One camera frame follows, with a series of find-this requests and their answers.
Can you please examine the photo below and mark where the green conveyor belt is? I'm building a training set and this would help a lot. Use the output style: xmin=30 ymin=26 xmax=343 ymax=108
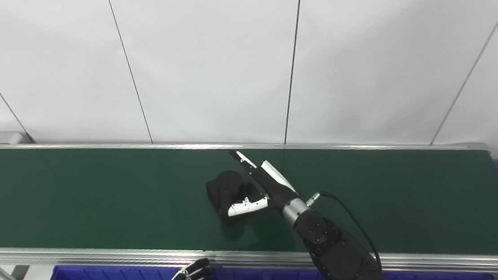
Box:
xmin=0 ymin=98 xmax=498 ymax=280

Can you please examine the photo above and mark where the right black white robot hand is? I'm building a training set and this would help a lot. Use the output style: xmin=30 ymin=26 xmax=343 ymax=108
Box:
xmin=222 ymin=144 xmax=303 ymax=218

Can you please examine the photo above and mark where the black cylinder-on-block part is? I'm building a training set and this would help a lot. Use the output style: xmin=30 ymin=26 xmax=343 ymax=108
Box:
xmin=205 ymin=168 xmax=262 ymax=227

